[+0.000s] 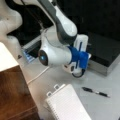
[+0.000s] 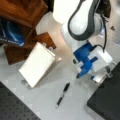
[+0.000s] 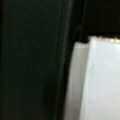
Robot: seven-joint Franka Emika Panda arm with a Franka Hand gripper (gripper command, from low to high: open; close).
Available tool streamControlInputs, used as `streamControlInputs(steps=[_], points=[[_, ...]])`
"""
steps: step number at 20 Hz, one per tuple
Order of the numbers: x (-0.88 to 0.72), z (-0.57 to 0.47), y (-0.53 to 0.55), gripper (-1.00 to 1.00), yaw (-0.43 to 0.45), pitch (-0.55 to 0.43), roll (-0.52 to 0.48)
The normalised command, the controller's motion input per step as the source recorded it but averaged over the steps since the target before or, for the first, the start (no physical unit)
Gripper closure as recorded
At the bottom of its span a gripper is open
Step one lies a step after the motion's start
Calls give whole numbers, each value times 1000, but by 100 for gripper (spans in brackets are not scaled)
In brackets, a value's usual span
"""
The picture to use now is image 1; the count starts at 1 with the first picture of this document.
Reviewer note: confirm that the black box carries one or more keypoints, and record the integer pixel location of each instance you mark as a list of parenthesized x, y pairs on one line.
[(105, 53)]

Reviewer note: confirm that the white book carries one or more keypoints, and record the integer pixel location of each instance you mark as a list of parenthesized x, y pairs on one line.
[(66, 105)]

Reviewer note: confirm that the blue white gripper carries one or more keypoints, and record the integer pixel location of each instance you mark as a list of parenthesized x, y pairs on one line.
[(79, 61)]

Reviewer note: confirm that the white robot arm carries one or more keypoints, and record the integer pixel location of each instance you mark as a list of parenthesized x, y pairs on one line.
[(61, 44)]

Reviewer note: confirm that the black pen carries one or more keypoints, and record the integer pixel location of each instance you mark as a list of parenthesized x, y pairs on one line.
[(96, 92)]

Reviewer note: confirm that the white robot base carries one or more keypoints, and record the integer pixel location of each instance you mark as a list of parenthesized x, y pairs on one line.
[(10, 20)]

